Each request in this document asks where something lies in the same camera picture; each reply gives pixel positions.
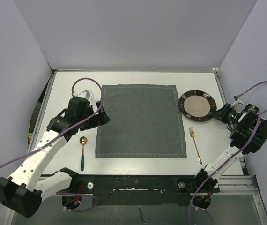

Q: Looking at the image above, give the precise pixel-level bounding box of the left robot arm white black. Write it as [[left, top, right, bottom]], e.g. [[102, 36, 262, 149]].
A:
[[0, 97, 110, 218]]

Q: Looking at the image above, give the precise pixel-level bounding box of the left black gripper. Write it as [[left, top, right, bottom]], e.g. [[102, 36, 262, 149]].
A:
[[77, 101, 109, 131]]

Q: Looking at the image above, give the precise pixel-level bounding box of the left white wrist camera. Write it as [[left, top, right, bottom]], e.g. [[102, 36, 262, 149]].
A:
[[72, 90, 94, 102]]

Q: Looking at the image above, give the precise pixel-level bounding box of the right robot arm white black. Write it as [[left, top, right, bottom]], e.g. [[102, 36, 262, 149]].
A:
[[192, 104, 267, 192]]

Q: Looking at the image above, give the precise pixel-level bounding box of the dark rimmed dinner plate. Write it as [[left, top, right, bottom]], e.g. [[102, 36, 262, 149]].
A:
[[178, 90, 217, 122]]

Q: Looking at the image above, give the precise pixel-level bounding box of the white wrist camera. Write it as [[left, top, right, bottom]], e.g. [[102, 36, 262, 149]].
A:
[[72, 90, 94, 102], [231, 96, 244, 111]]

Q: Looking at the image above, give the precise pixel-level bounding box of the gold fork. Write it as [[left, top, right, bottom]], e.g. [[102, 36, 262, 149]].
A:
[[189, 127, 203, 165]]

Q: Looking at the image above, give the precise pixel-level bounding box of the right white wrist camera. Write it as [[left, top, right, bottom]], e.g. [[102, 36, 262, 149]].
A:
[[231, 96, 244, 111]]

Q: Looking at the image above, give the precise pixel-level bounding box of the gold spoon green handle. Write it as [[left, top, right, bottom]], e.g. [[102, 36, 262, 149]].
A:
[[80, 136, 88, 171]]

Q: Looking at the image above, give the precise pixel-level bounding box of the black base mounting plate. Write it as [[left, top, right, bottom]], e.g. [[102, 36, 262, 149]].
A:
[[61, 175, 220, 210]]

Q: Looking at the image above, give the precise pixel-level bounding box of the aluminium frame rail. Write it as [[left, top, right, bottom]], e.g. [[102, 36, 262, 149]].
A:
[[11, 174, 258, 195]]

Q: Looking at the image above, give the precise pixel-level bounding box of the grey cloth placemat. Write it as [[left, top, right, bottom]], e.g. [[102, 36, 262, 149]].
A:
[[95, 84, 187, 158]]

